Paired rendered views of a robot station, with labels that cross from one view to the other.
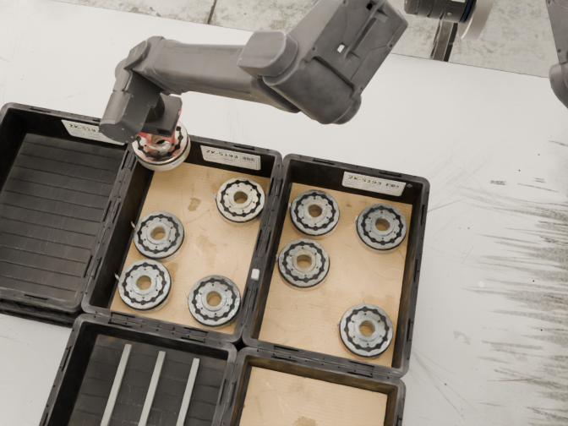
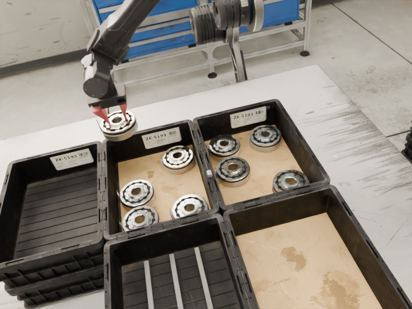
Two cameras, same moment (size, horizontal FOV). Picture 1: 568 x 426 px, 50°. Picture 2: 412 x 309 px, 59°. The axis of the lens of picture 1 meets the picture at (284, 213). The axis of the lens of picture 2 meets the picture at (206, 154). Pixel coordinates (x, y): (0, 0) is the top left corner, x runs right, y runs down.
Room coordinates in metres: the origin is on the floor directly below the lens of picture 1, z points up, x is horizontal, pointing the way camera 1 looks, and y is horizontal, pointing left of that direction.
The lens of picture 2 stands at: (-0.32, 0.24, 1.67)
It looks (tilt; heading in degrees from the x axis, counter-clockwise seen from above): 44 degrees down; 344
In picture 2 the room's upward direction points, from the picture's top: 10 degrees counter-clockwise
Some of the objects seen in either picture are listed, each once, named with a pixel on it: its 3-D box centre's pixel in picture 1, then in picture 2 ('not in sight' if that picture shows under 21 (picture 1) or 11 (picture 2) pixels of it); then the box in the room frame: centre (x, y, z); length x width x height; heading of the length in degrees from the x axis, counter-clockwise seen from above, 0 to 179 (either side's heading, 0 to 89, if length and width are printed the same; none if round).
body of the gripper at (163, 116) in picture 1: (145, 101); (103, 87); (0.57, 0.23, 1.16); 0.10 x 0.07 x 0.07; 79
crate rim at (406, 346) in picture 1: (341, 258); (253, 149); (0.39, -0.11, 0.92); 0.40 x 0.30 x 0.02; 170
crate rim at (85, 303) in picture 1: (188, 228); (154, 173); (0.45, 0.19, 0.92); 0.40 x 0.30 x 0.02; 170
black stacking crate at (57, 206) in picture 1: (49, 210); (58, 209); (0.50, 0.48, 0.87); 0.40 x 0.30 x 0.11; 170
